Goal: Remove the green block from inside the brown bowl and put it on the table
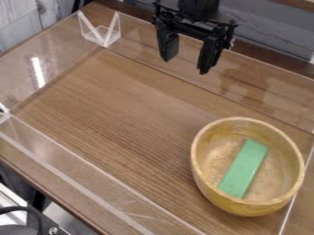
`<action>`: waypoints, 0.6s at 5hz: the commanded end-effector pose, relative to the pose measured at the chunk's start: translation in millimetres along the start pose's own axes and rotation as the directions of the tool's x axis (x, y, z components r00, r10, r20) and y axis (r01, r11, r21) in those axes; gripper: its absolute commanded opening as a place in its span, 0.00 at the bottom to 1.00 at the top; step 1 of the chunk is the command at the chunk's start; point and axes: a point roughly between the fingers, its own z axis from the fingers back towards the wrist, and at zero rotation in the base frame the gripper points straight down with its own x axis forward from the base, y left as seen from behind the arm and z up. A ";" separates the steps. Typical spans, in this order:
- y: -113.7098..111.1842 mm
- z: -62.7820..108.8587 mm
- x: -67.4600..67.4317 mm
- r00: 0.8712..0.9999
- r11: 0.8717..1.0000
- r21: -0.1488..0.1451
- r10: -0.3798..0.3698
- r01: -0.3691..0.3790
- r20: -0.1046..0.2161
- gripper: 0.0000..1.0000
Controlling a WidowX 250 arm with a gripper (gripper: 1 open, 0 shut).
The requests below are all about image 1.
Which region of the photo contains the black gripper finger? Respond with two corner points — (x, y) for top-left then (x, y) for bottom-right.
(156, 23), (179, 62)
(197, 37), (223, 74)

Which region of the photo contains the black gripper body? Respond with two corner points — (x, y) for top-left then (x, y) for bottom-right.
(153, 0), (237, 41)

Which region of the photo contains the green rectangular block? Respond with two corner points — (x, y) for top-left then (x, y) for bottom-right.
(217, 140), (268, 198)

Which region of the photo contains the light wooden bowl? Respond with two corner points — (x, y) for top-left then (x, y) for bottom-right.
(189, 117), (306, 217)

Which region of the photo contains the clear acrylic corner bracket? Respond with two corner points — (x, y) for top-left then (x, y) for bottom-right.
(77, 11), (121, 48)

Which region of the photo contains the clear acrylic wall enclosure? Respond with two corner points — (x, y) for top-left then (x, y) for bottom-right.
(0, 4), (314, 235)

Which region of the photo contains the black cable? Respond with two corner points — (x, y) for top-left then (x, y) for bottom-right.
(0, 205), (45, 235)

